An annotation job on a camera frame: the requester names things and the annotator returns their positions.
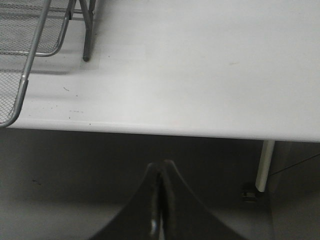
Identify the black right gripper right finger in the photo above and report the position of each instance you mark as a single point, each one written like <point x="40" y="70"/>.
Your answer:
<point x="184" y="216"/>

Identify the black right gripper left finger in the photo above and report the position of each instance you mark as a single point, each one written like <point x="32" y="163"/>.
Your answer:
<point x="140" y="219"/>

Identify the silver mesh tray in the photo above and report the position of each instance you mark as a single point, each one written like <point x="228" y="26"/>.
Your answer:
<point x="14" y="76"/>
<point x="19" y="20"/>

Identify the white table leg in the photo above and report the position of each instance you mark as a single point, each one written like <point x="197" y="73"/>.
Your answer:
<point x="264" y="165"/>

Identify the clear tape patch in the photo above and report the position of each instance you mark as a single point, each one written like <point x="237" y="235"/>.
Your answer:
<point x="98" y="61"/>

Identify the silver bottom mesh tray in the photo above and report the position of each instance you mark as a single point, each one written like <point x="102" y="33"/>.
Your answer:
<point x="19" y="20"/>

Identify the grey metal rack frame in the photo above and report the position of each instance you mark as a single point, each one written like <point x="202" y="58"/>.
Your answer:
<point x="88" y="12"/>

